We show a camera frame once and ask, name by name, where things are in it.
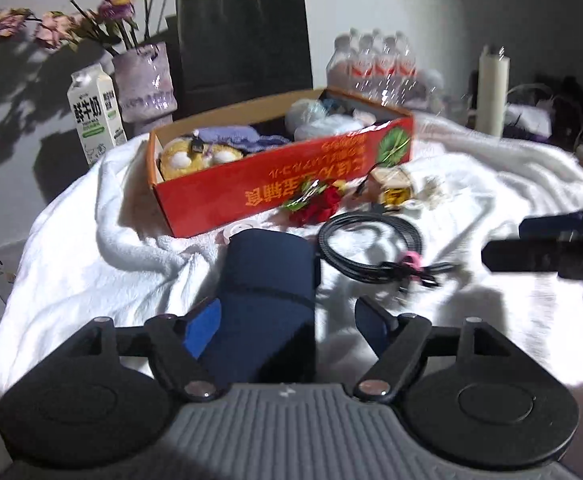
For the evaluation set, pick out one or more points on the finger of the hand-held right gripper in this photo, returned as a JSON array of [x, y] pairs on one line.
[[521, 256], [546, 225]]

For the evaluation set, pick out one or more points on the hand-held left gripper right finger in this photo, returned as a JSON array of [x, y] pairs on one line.
[[371, 321]]

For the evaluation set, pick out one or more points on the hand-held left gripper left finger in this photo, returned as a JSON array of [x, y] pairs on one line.
[[204, 327]]

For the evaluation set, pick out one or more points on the navy blue fabric pouch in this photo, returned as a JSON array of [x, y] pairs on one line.
[[271, 290]]

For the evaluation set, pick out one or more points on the red cardboard box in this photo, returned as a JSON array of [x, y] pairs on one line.
[[271, 185]]

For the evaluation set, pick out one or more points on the white round cap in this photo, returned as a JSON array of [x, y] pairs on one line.
[[235, 232]]

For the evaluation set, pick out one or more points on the dark purple bag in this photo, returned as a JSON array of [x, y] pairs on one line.
[[556, 110]]

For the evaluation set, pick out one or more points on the red rose decoration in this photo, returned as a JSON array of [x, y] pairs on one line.
[[314, 207]]

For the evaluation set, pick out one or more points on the white fleece blanket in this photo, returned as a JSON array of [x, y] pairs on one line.
[[96, 240]]

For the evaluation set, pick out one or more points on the white cylinder bottle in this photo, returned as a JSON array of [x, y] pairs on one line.
[[491, 90]]

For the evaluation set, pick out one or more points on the yellow plush toy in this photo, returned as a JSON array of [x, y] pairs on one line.
[[196, 157]]

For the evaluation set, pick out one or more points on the white plastic bag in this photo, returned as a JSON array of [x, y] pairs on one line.
[[305, 112]]

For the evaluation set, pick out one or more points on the pack of water bottles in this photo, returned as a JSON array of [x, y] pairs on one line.
[[376, 70]]

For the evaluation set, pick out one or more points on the white and green milk carton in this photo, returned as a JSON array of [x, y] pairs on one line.
[[96, 120]]

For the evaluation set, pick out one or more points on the purple frosted glass vase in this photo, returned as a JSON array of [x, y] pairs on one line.
[[144, 85]]

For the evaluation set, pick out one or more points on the black paper bag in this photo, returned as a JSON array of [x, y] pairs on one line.
[[244, 45]]

